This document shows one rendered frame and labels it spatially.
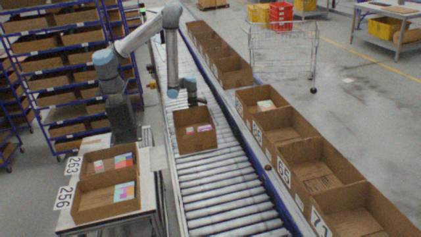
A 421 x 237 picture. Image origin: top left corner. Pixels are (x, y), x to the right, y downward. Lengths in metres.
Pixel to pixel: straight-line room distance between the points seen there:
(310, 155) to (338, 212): 0.40
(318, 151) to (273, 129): 0.41
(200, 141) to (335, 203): 1.03
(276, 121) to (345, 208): 0.79
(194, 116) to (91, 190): 0.98
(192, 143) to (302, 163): 0.78
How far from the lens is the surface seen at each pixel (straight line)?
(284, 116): 2.12
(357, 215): 1.62
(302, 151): 1.81
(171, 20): 2.06
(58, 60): 3.46
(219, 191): 1.88
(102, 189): 2.10
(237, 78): 2.75
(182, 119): 2.49
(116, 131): 2.47
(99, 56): 2.27
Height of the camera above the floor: 2.05
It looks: 30 degrees down
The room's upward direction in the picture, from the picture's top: 7 degrees counter-clockwise
